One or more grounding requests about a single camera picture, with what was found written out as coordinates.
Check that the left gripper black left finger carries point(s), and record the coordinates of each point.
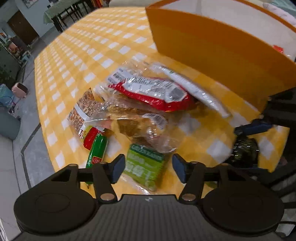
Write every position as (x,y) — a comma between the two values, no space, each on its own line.
(103,175)

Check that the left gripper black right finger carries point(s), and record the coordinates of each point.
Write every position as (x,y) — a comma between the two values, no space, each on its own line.
(193,175)

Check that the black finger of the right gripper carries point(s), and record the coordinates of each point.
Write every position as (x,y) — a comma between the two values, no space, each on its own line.
(253,128)

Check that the green tube snack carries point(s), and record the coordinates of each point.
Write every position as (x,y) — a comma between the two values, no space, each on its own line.
(97,151)

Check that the dark yellow snack packet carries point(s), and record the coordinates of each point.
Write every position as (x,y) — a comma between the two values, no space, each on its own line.
(245,153)

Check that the green wafer packet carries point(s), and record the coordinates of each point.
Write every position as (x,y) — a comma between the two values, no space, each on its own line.
(144,166)

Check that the clear bag brown pastries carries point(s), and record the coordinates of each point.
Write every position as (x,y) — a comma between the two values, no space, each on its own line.
(139,122)

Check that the orange cardboard box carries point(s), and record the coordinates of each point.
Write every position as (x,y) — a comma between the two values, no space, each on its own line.
(243,46)

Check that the white carrot snack bag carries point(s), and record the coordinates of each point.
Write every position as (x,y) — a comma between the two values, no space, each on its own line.
(193,88)

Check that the red snack bag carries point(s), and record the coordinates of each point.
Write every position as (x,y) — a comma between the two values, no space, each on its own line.
(160,93)

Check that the beige sofa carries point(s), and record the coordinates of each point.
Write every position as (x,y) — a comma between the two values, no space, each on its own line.
(283,9)

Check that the grey green trash bin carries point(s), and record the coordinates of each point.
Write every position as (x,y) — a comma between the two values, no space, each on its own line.
(9,125)

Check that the yellow checkered tablecloth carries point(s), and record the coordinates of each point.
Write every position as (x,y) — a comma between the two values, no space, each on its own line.
(84,55)

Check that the blue water jug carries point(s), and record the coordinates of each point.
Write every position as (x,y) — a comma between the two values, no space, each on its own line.
(6,96)

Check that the brown door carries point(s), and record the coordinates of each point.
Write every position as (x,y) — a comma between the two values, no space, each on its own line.
(22,28)

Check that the dining table green cloth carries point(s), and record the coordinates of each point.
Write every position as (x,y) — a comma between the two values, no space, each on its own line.
(61,9)

